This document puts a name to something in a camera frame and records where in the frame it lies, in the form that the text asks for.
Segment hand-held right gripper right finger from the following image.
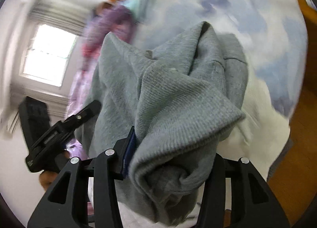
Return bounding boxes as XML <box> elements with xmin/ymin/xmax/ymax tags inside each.
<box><xmin>196</xmin><ymin>153</ymin><xmax>290</xmax><ymax>228</ymax></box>

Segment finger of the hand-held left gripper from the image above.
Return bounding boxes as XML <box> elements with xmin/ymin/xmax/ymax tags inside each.
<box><xmin>18</xmin><ymin>96</ymin><xmax>52</xmax><ymax>150</ymax></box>
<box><xmin>63</xmin><ymin>100</ymin><xmax>102</xmax><ymax>131</ymax></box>

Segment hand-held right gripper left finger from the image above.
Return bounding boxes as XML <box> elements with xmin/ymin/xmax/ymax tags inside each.
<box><xmin>27</xmin><ymin>126</ymin><xmax>137</xmax><ymax>228</ymax></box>

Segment gray zip hoodie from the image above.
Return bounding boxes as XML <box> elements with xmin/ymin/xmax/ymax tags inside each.
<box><xmin>74</xmin><ymin>21</ymin><xmax>249</xmax><ymax>226</ymax></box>

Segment person's left hand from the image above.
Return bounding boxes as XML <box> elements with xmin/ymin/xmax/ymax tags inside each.
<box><xmin>39</xmin><ymin>149</ymin><xmax>71</xmax><ymax>190</ymax></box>

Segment window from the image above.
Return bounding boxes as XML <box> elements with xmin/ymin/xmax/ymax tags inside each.
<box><xmin>19</xmin><ymin>24</ymin><xmax>79</xmax><ymax>87</ymax></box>

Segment purple floral quilt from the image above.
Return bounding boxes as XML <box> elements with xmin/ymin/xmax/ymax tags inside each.
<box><xmin>66</xmin><ymin>2</ymin><xmax>137</xmax><ymax>159</ymax></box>

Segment teal striped pillow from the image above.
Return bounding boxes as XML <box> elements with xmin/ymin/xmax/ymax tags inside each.
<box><xmin>124</xmin><ymin>0</ymin><xmax>159</xmax><ymax>23</ymax></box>

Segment pale floral bed sheet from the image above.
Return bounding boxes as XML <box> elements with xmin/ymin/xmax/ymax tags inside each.
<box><xmin>116</xmin><ymin>0</ymin><xmax>309</xmax><ymax>228</ymax></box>

